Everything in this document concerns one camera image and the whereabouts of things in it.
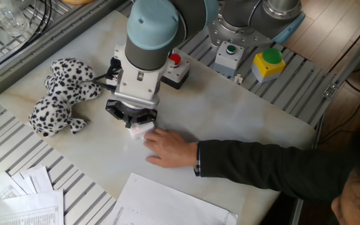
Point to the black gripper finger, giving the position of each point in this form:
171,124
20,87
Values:
129,125

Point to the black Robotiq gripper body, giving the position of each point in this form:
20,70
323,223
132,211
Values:
130,114

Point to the white four-button power strip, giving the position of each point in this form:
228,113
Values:
141,129

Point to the dark-sleeved right forearm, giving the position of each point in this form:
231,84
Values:
270,167

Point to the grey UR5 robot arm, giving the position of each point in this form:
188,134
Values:
155,34

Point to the person's right hand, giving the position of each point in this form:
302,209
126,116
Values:
173,148

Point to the red push button box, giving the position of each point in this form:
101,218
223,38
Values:
180,76

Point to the dalmatian spotted plush toy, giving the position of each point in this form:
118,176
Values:
59,93

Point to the large printed paper sheet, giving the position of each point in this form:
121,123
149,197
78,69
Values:
167,206

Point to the small green button box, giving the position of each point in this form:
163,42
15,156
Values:
228,61

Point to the round wooden board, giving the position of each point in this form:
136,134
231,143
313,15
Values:
77,1

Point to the stack of printed papers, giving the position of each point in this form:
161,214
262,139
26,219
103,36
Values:
20,203

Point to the yellow box green mushroom button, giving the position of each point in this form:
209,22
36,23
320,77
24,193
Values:
267,67

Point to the clear plastic container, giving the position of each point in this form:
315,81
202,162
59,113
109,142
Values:
6,15

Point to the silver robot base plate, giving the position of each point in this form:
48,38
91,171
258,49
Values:
220,31

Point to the aluminium frame rail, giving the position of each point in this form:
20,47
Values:
348,67

